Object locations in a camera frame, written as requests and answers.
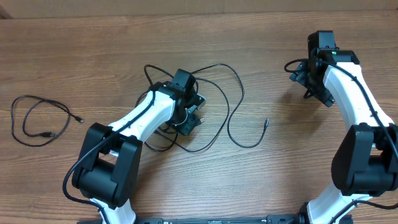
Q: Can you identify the short black USB cable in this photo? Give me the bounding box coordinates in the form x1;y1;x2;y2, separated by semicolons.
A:
10;95;85;147

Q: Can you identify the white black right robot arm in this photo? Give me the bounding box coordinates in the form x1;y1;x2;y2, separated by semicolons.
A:
280;30;397;223

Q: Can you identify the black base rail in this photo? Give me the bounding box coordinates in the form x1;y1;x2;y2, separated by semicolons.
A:
77;213;354;224

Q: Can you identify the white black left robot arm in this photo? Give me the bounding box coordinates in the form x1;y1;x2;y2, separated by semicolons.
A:
66;69;205;223

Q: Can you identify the long black USB cable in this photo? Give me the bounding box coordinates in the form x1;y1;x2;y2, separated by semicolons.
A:
135;63;270;153

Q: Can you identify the black USB-A cable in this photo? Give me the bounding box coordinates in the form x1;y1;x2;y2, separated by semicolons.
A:
155;77;231;153

